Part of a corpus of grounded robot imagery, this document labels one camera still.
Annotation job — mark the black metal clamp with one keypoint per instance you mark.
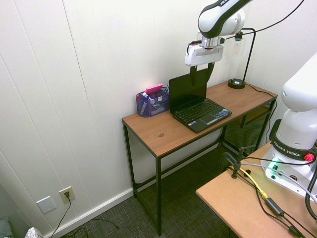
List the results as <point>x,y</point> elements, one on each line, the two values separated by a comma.
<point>239,161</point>

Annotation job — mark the wooden desk black metal frame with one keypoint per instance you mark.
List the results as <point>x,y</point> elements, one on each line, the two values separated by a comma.
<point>158,129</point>

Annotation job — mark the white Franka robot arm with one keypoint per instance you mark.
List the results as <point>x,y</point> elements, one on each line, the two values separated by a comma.
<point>223,19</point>

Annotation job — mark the white patterned tissue box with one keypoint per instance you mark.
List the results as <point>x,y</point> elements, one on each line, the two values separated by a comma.
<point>34,233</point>

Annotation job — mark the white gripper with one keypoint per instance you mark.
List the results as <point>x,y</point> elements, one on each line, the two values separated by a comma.
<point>204,54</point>

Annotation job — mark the black desk lamp glass shade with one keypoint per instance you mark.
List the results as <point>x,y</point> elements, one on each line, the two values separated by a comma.
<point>236,83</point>

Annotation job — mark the pink eraser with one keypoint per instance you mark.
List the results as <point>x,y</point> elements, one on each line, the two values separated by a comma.
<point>154,88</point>

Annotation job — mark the light plywood robot table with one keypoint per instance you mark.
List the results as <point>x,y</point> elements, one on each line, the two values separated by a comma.
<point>227,203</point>

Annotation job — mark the grey teal cushion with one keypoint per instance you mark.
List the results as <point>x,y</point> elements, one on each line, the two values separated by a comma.
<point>5,228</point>

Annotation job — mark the white blank wall plate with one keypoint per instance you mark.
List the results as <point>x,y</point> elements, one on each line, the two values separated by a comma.
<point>46,204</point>

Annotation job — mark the green item inside organizer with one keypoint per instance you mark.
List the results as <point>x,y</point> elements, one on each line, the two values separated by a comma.
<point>159,107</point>

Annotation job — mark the purple mesh desk organizer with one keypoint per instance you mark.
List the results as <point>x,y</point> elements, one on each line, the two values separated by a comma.
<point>146,109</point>

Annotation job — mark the beige wall power outlet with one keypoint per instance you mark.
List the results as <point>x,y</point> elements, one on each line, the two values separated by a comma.
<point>67,195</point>

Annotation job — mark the black netbook laptop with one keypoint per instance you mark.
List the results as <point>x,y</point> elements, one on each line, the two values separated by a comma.
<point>198,111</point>

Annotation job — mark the black mesh desk panel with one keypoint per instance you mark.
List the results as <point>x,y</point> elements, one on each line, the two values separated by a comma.
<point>245,138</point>

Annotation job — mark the red round knob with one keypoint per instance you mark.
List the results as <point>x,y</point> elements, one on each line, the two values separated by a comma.
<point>309,157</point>

